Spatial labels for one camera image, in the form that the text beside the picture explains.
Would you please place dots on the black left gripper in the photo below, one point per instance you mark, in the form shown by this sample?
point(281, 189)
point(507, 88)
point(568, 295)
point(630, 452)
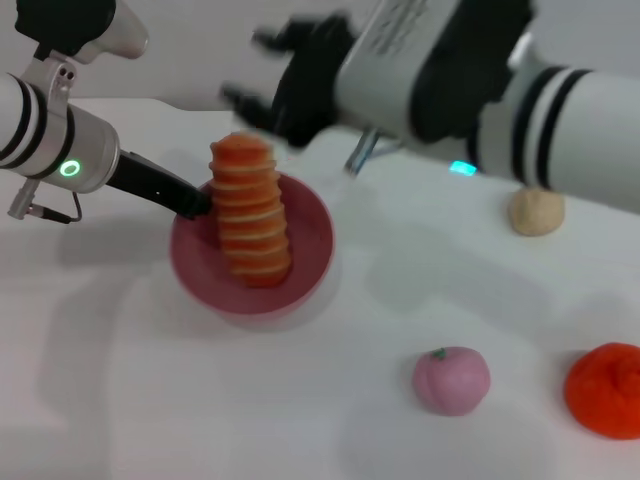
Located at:
point(150, 180)

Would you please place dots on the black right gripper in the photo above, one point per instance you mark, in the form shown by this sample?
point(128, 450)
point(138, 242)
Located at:
point(310, 85)

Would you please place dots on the orange striped bread roll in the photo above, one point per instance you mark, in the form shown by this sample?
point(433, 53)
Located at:
point(250, 215)

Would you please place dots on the pink plastic bowl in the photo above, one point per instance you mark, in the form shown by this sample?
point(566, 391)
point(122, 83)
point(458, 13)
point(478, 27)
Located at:
point(305, 260)

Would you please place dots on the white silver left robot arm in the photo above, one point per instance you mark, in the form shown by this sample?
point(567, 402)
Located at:
point(45, 135)

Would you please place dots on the small beige bun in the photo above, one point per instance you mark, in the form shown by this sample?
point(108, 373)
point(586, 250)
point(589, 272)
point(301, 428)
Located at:
point(537, 215)

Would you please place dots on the pink peach toy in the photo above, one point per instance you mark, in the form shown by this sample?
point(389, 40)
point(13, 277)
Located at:
point(450, 382)

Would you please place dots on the red orange tangerine toy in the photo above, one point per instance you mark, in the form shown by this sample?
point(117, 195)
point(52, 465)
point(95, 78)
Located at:
point(605, 395)

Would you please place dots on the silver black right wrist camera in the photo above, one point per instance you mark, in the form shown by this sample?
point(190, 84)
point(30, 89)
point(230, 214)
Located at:
point(410, 65)

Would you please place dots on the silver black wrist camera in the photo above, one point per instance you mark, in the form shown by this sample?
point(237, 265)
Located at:
point(75, 25)
point(410, 65)

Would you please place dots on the silver left camera mount bracket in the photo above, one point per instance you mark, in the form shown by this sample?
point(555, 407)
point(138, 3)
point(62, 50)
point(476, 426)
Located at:
point(52, 82)

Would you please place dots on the silver camera mount bracket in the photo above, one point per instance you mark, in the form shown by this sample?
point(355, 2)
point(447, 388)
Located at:
point(521, 50)
point(52, 82)

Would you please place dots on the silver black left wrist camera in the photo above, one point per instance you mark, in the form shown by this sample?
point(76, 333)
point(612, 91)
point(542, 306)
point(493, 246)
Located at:
point(75, 25)

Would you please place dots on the silver right camera mount bracket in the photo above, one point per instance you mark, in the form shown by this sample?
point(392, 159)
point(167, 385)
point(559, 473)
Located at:
point(521, 50)

